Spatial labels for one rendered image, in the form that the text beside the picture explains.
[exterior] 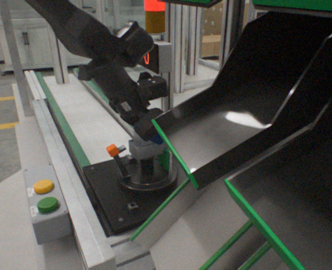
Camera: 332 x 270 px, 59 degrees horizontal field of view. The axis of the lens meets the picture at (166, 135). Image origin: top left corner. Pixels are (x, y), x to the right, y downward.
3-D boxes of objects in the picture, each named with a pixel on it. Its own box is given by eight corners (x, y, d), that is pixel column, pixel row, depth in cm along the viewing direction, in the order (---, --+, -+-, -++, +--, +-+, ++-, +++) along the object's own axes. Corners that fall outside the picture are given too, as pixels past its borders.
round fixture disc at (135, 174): (129, 205, 59) (129, 197, 58) (108, 171, 70) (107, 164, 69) (189, 186, 65) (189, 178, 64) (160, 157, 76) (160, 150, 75)
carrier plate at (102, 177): (114, 238, 54) (113, 229, 53) (83, 173, 73) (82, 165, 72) (220, 199, 64) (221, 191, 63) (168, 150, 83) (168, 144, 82)
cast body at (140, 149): (136, 160, 61) (135, 130, 58) (128, 151, 65) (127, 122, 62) (172, 151, 65) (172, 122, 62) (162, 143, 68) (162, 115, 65)
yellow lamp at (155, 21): (150, 33, 72) (150, 12, 69) (142, 31, 76) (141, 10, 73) (168, 32, 74) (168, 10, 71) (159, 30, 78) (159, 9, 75)
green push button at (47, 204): (39, 219, 58) (37, 211, 57) (37, 207, 61) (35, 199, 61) (60, 212, 60) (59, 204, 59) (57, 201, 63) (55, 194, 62)
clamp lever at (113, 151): (122, 178, 63) (107, 151, 59) (119, 173, 65) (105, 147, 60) (137, 169, 64) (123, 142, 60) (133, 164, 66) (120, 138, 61)
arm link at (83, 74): (83, 71, 47) (120, 36, 50) (67, 70, 51) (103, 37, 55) (107, 103, 51) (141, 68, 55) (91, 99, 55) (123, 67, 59)
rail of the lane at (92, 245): (95, 307, 52) (88, 264, 47) (36, 123, 122) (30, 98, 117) (125, 294, 54) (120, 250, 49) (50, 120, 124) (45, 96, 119)
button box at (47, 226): (37, 246, 59) (31, 222, 56) (28, 189, 75) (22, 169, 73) (73, 234, 62) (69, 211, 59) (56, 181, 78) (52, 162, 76)
